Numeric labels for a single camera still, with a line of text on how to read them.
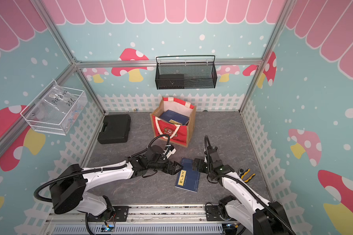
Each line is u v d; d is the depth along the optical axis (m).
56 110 0.71
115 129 1.06
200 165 0.76
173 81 0.87
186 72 0.95
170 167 0.71
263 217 0.40
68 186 0.46
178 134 0.87
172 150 0.76
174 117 1.01
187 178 0.85
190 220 0.74
